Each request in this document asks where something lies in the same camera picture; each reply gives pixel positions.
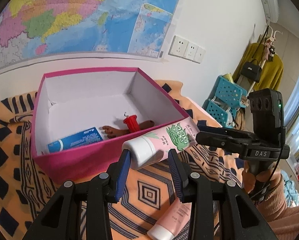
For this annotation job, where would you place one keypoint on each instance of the plain pink cream tube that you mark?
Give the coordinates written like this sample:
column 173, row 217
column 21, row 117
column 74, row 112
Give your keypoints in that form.
column 171, row 222

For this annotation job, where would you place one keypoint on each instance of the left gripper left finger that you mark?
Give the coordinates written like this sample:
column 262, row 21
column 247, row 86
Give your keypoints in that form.
column 118, row 173

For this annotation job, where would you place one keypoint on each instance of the colourful wall map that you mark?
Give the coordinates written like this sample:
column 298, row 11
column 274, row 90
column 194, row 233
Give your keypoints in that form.
column 32, row 29

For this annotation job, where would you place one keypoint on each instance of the orange patterned blanket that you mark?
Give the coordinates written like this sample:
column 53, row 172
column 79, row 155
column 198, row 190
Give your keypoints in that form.
column 25, row 188

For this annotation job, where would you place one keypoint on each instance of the blue white medicine box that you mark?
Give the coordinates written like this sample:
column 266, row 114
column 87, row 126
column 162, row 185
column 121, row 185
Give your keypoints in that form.
column 83, row 138

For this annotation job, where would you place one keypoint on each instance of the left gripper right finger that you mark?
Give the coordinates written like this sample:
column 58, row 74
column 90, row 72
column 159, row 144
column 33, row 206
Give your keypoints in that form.
column 179, row 176

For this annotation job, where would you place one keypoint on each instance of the person right hand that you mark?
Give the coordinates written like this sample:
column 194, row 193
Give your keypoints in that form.
column 249, row 180

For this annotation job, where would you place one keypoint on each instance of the white wall socket panel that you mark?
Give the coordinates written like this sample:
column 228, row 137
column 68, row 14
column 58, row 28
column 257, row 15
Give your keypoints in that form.
column 185, row 49

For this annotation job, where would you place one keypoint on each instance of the red plastic massage hammer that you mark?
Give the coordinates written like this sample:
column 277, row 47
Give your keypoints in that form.
column 131, row 122

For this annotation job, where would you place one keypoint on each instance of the yellow hanging coat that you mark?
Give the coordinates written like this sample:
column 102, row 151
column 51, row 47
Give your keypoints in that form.
column 272, row 71

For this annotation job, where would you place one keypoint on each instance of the black tracking camera box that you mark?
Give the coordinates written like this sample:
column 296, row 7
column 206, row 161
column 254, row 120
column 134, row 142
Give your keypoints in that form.
column 266, row 106

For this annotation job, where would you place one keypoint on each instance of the brown wooden comb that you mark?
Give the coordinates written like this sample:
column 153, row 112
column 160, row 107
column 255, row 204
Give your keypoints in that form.
column 112, row 132

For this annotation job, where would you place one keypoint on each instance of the pink cardboard box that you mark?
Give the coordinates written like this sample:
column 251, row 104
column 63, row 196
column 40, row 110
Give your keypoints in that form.
column 71, row 101

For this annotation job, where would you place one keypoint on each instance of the blue plastic basket rack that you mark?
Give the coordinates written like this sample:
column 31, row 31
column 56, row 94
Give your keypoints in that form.
column 224, row 101

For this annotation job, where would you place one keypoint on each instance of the pink sleeve forearm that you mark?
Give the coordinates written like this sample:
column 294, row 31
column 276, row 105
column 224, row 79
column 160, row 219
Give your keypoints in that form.
column 283, row 220

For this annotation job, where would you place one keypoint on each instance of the pink green hand cream tube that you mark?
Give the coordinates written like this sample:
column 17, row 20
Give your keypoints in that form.
column 153, row 147

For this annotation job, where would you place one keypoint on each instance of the black handbag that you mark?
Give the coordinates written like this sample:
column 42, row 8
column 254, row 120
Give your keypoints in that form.
column 252, row 70

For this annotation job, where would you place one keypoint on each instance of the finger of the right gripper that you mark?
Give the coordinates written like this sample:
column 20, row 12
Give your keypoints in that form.
column 225, row 142
column 224, row 131

